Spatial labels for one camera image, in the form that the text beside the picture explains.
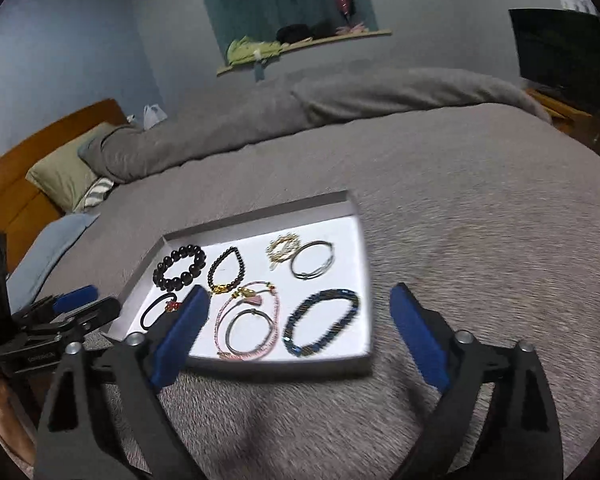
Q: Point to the silver wire bangle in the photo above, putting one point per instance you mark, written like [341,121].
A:
[312,260]

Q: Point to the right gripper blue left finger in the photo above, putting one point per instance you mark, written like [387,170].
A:
[76,437]

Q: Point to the grey rolled duvet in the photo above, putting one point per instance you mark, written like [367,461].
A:
[224,121]

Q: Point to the pearl gold round brooch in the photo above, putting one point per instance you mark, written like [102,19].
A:
[282,249]

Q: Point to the green cloth on shelf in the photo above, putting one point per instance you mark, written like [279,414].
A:
[246,51]

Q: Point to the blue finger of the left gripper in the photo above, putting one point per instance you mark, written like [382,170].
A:
[76,299]
[90,317]

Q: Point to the white plastic bag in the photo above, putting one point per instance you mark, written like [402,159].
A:
[153,115]

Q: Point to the grey shallow cardboard tray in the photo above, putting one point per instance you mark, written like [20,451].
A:
[263,323]

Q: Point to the black clothing on shelf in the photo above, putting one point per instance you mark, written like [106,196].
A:
[291,34]

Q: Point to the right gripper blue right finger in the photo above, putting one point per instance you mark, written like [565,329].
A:
[520,437]

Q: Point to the olive green pillow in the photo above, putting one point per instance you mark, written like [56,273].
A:
[62,176]

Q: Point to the person left hand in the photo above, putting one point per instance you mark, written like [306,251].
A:
[17,438]

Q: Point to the grey bed cover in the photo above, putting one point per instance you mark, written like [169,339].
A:
[489,215]

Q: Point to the black monitor screen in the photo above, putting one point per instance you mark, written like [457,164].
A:
[560,49]

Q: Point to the light blue blanket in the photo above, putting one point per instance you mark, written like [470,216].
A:
[51,244]

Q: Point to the wooden tv stand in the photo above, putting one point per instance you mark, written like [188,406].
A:
[578,124]

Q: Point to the wooden headboard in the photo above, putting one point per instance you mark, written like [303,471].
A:
[24,209]

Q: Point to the striped grey white pillow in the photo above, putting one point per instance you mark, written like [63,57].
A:
[95,194]

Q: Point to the white wall power strip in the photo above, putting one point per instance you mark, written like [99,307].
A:
[582,6]

